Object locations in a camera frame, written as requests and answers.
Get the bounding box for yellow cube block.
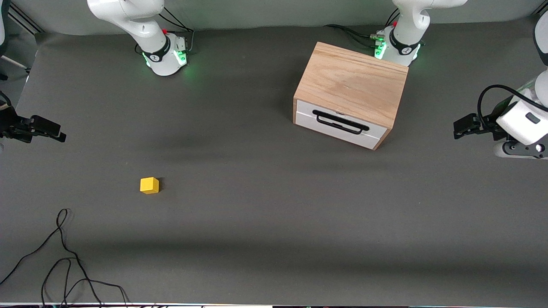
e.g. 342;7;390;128
140;177;160;195

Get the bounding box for black metal drawer handle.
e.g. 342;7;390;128
313;110;369;135

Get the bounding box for wooden drawer with white front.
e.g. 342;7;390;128
295;99;388;150

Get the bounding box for light wooden drawer cabinet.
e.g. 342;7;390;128
293;41;409;151

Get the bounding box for light grey metal bar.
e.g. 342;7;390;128
0;55;30;71

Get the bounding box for dark grey table mat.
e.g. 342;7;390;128
0;17;548;305

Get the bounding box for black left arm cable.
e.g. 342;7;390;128
477;85;548;133

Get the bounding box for black metal frame rail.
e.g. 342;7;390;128
8;2;43;34

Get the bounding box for thin black loose cable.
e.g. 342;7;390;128
0;208;129;308

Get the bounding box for black left arm base cables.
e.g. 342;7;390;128
323;9;401;50

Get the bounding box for black arm base cables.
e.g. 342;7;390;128
323;9;401;50
135;6;195;56

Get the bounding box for black right arm base cables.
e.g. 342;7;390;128
135;6;195;56

